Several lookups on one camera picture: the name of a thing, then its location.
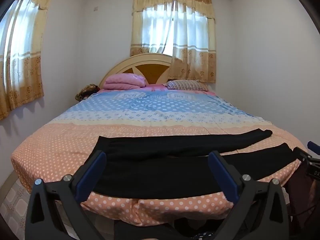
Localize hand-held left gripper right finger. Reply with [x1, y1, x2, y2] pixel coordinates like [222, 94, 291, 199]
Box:
[208, 151, 293, 240]

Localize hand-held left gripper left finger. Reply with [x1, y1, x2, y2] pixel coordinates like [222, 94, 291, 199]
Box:
[24, 150, 107, 240]

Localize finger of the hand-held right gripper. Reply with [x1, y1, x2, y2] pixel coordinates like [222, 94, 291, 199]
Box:
[293, 147, 313, 162]
[307, 141, 320, 156]

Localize black pants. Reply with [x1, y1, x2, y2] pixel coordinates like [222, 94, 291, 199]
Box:
[86, 129, 300, 200]

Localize person's dark patterned clothing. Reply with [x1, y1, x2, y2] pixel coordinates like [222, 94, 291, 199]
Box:
[285, 174, 320, 240]

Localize polka dot bedspread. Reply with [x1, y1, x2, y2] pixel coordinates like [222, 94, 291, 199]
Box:
[10, 84, 304, 227]

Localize brown patterned bundle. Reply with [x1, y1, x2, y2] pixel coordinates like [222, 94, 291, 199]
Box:
[75, 84, 100, 102]

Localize striped pillow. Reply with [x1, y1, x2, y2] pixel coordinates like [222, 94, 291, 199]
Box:
[165, 79, 209, 92]

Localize pink pillow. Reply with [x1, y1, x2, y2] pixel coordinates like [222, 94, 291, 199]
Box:
[102, 73, 147, 90]

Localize wooden headboard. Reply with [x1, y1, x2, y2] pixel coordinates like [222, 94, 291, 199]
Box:
[99, 53, 175, 89]

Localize beige floral window curtain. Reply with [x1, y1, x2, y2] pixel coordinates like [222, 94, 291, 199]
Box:
[0, 0, 59, 121]
[129, 0, 217, 83]

